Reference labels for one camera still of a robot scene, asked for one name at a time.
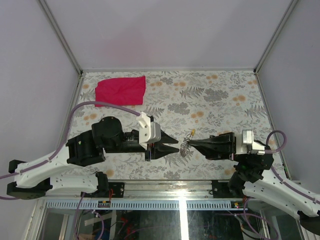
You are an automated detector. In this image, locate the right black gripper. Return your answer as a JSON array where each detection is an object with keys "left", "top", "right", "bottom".
[{"left": 186, "top": 131, "right": 246, "bottom": 163}]

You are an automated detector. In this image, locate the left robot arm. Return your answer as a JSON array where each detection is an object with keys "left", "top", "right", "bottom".
[{"left": 6, "top": 116, "right": 179, "bottom": 200}]

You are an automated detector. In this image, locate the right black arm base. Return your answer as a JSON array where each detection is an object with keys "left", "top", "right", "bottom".
[{"left": 209, "top": 180, "right": 234, "bottom": 199}]

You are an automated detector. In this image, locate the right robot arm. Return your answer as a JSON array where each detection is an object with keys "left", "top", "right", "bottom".
[{"left": 187, "top": 129, "right": 320, "bottom": 235}]

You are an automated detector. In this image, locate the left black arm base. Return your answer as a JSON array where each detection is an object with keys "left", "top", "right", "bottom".
[{"left": 108, "top": 182, "right": 125, "bottom": 199}]

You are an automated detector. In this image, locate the pink folded cloth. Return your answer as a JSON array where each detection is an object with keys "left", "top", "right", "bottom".
[{"left": 95, "top": 76, "right": 146, "bottom": 106}]

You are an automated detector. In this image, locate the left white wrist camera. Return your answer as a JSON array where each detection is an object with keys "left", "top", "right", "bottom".
[{"left": 136, "top": 112, "right": 161, "bottom": 150}]

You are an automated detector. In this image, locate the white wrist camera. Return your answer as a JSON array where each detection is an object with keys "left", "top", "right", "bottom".
[
  {"left": 234, "top": 129, "right": 265, "bottom": 155},
  {"left": 136, "top": 112, "right": 161, "bottom": 150}
]

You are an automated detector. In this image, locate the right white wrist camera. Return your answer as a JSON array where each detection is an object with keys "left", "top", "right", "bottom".
[{"left": 234, "top": 129, "right": 265, "bottom": 155}]

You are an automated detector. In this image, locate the aluminium front rail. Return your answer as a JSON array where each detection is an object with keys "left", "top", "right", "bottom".
[{"left": 44, "top": 179, "right": 307, "bottom": 201}]

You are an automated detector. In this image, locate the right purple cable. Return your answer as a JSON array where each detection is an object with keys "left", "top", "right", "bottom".
[{"left": 263, "top": 129, "right": 320, "bottom": 205}]

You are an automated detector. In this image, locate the purple cable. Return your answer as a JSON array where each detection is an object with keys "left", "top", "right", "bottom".
[
  {"left": 0, "top": 101, "right": 143, "bottom": 201},
  {"left": 263, "top": 129, "right": 320, "bottom": 205}
]

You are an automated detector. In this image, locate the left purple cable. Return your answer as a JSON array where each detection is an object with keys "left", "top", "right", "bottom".
[{"left": 0, "top": 101, "right": 143, "bottom": 201}]

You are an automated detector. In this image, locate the white slotted cable duct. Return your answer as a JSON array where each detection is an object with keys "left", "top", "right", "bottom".
[{"left": 45, "top": 199, "right": 243, "bottom": 211}]

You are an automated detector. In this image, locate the left aluminium frame post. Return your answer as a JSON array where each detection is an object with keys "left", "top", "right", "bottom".
[{"left": 36, "top": 0, "right": 83, "bottom": 76}]

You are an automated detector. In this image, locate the aluminium frame post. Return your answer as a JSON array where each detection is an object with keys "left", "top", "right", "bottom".
[
  {"left": 253, "top": 0, "right": 300, "bottom": 74},
  {"left": 36, "top": 0, "right": 83, "bottom": 76}
]

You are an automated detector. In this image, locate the right aluminium frame post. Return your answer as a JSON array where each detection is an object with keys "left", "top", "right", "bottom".
[{"left": 253, "top": 0, "right": 300, "bottom": 74}]

